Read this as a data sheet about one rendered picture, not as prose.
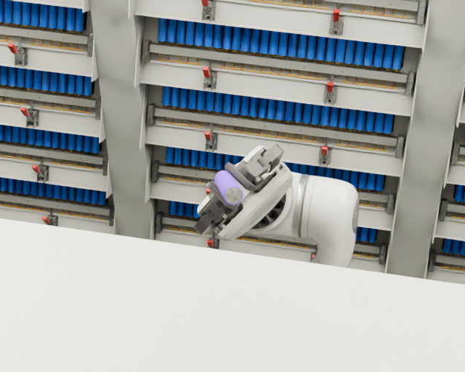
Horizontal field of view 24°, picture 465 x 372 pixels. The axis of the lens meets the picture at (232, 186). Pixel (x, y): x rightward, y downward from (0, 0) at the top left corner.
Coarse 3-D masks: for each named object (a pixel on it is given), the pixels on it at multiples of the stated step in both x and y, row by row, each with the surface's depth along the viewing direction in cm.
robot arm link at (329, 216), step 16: (320, 176) 128; (320, 192) 125; (336, 192) 125; (352, 192) 126; (304, 208) 125; (320, 208) 125; (336, 208) 125; (352, 208) 125; (304, 224) 126; (320, 224) 125; (336, 224) 125; (352, 224) 126; (320, 240) 126; (336, 240) 125; (352, 240) 127; (320, 256) 128; (336, 256) 126
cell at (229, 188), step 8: (216, 176) 104; (224, 176) 102; (232, 176) 103; (216, 184) 103; (224, 184) 100; (232, 184) 99; (224, 192) 98; (232, 192) 98; (240, 192) 98; (232, 200) 99; (240, 200) 99
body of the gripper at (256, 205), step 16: (272, 176) 115; (288, 176) 111; (256, 192) 112; (272, 192) 110; (256, 208) 110; (272, 208) 120; (224, 224) 114; (240, 224) 110; (256, 224) 120; (224, 240) 112
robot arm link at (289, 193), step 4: (236, 164) 122; (288, 192) 121; (292, 192) 123; (288, 196) 121; (292, 196) 122; (288, 200) 121; (292, 200) 123; (288, 204) 121; (284, 208) 121; (288, 208) 121; (284, 212) 121; (288, 212) 121; (280, 216) 121; (284, 216) 121; (276, 220) 121; (280, 220) 121; (284, 220) 123; (272, 224) 121; (276, 224) 121; (260, 228) 121; (264, 228) 121; (268, 228) 121; (272, 228) 121; (248, 232) 121; (252, 232) 121; (256, 232) 121; (260, 232) 121; (264, 232) 123
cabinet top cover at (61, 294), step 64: (0, 256) 85; (64, 256) 85; (128, 256) 85; (192, 256) 85; (256, 256) 85; (0, 320) 81; (64, 320) 81; (128, 320) 81; (192, 320) 81; (256, 320) 81; (320, 320) 81; (384, 320) 81; (448, 320) 81
